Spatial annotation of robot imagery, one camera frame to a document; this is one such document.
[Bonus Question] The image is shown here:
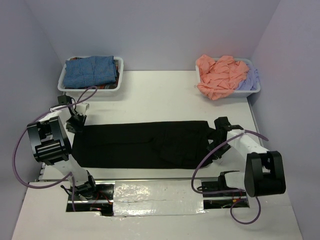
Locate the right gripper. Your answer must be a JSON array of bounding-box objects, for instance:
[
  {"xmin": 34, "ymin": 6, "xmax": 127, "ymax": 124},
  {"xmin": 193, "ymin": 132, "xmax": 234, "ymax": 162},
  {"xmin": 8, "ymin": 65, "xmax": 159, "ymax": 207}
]
[{"xmin": 206, "ymin": 138, "xmax": 232, "ymax": 160}]

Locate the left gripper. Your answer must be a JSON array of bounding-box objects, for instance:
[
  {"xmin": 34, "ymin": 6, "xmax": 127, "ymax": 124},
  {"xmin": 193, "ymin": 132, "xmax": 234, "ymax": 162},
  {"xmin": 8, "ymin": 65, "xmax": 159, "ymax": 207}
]
[{"xmin": 65, "ymin": 112, "xmax": 87, "ymax": 136}]

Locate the black long sleeve shirt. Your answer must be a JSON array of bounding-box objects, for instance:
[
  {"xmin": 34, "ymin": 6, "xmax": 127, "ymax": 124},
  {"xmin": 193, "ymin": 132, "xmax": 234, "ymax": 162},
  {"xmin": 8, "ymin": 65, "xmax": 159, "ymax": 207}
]
[{"xmin": 72, "ymin": 121, "xmax": 215, "ymax": 169}]

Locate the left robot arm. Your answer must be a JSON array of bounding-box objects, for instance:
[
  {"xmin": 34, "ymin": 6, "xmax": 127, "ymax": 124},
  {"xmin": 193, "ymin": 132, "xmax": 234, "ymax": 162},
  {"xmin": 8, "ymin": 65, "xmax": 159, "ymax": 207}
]
[{"xmin": 26, "ymin": 95, "xmax": 98, "ymax": 200}]

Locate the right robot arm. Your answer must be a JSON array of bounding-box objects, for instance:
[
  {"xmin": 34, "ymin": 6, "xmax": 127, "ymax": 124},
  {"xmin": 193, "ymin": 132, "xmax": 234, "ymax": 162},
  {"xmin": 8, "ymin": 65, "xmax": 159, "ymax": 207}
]
[{"xmin": 208, "ymin": 116, "xmax": 286, "ymax": 198}]

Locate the blue checkered folded shirt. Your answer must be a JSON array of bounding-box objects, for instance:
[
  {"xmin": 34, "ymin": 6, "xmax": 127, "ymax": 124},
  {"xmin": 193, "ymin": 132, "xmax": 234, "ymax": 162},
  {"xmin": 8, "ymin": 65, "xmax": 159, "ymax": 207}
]
[{"xmin": 61, "ymin": 55, "xmax": 117, "ymax": 89}]

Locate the right white plastic basket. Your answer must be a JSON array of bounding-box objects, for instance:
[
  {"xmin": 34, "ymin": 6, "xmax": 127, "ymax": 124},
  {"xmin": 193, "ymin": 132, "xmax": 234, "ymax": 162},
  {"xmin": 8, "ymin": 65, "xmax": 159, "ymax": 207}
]
[{"xmin": 195, "ymin": 58, "xmax": 261, "ymax": 98}]

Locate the orange pink shirt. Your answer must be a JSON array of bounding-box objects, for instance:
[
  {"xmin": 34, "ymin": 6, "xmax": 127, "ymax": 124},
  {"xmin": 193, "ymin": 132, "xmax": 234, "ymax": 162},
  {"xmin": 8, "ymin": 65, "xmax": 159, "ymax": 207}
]
[{"xmin": 196, "ymin": 54, "xmax": 250, "ymax": 101}]

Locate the lavender shirt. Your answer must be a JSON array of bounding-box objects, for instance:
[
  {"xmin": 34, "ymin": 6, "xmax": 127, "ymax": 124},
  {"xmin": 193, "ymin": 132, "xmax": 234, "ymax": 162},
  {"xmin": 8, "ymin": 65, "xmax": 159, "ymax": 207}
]
[{"xmin": 236, "ymin": 64, "xmax": 260, "ymax": 91}]

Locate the silver foil tape cover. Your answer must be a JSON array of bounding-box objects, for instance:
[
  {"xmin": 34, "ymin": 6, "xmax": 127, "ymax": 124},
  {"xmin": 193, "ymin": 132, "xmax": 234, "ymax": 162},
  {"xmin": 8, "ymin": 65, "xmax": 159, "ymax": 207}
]
[{"xmin": 113, "ymin": 180, "xmax": 205, "ymax": 217}]

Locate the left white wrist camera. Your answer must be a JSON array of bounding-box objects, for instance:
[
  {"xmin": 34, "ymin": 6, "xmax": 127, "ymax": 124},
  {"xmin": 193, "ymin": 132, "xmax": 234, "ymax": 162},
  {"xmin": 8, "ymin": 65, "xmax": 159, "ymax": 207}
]
[{"xmin": 74, "ymin": 102, "xmax": 90, "ymax": 116}]

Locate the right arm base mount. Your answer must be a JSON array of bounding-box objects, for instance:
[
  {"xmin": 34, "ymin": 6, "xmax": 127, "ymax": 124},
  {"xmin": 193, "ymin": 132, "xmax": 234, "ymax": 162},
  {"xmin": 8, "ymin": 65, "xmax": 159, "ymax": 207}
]
[{"xmin": 197, "ymin": 171, "xmax": 249, "ymax": 210}]

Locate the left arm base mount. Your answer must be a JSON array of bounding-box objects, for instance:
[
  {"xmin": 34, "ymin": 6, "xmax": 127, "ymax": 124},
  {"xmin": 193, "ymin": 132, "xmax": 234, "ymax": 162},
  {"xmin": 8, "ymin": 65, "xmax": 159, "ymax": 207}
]
[{"xmin": 65, "ymin": 181, "xmax": 115, "ymax": 217}]

